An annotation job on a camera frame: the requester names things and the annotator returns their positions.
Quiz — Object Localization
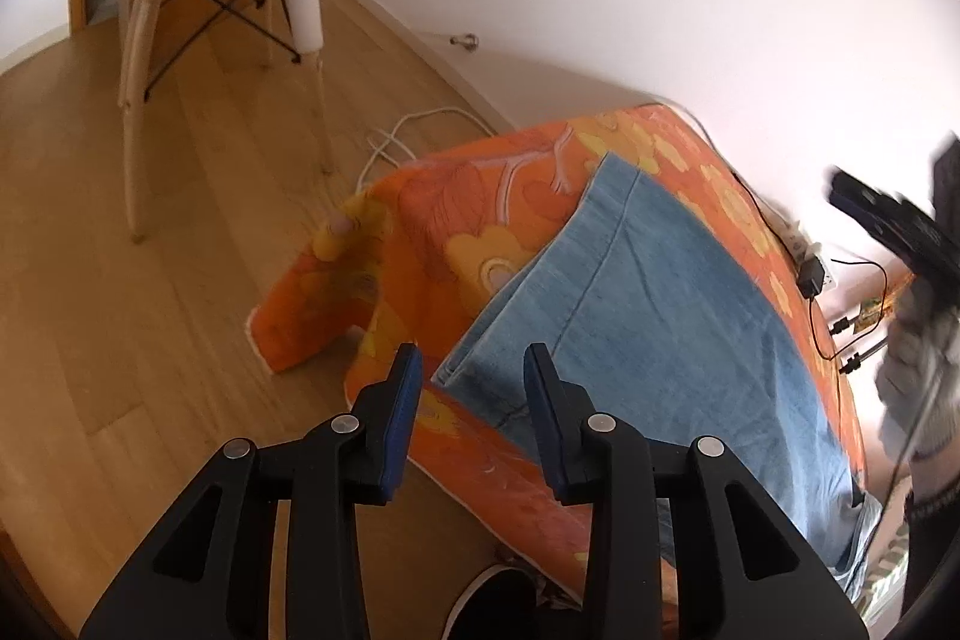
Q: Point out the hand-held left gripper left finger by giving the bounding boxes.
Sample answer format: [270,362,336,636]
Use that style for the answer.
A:
[79,342,425,640]

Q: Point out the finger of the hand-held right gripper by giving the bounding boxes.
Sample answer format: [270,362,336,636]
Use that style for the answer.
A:
[829,166,947,272]

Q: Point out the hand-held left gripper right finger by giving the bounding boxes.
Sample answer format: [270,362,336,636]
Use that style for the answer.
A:
[523,342,871,640]

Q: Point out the blue denim pants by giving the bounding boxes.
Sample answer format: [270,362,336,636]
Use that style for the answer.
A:
[431,152,882,600]

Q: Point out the person's right forearm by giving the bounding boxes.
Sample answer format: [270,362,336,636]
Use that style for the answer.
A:
[898,449,960,620]

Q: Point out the person's right hand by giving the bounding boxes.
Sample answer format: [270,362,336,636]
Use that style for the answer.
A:
[876,287,960,461]

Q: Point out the white power strip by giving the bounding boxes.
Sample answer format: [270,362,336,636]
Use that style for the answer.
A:
[780,218,837,292]

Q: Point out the metal tripod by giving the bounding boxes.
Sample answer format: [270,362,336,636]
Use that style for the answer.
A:
[829,301,901,378]

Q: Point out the black shoe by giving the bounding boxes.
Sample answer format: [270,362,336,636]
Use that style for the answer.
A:
[446,563,542,640]

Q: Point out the orange floral blanket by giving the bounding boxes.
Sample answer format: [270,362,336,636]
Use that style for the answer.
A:
[247,104,871,611]

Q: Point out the white green patterned cloth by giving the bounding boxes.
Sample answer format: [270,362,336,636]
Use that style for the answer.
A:
[855,526,912,622]

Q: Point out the white cylindrical leg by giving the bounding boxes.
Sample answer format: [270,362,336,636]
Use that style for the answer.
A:
[289,0,325,53]

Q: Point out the black charger with cable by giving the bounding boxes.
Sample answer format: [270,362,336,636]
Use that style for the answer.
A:
[814,257,890,363]

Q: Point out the white floor cable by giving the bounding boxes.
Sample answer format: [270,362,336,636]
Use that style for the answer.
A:
[356,107,497,193]

